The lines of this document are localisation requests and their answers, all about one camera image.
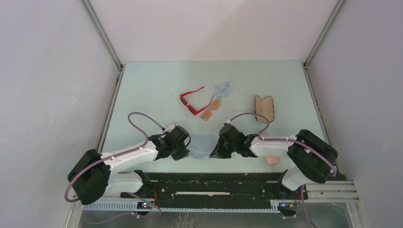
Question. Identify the plaid brown glasses case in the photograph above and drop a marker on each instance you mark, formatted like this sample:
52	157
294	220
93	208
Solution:
264	109

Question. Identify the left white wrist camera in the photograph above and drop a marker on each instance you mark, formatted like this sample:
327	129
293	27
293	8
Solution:
176	130

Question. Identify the aluminium frame post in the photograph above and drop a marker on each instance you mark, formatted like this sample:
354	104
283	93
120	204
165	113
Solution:
95	20
317	44

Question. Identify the left aluminium frame post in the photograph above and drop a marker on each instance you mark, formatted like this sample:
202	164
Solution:
95	20

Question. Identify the blue cleaning cloth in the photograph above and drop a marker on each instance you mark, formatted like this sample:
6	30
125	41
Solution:
201	146
223	90

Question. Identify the pink glasses case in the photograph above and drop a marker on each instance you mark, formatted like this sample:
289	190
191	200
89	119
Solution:
270	160

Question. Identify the orange clear sunglasses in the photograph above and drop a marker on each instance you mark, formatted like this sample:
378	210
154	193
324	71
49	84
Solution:
214	106

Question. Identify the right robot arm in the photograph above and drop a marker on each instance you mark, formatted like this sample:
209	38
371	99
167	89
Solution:
314	159

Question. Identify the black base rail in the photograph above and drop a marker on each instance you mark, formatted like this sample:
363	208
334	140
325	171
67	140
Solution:
217	190

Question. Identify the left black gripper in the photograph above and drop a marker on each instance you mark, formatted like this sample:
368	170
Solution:
183	154

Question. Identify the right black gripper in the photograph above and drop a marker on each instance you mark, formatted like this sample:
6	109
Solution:
218	152

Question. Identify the right aluminium frame post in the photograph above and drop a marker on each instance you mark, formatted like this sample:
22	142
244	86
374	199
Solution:
317	44

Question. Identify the red frame sunglasses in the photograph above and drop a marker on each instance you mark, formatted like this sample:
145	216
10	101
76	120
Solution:
193	103

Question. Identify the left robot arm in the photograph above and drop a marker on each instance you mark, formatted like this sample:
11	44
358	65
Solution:
97	174

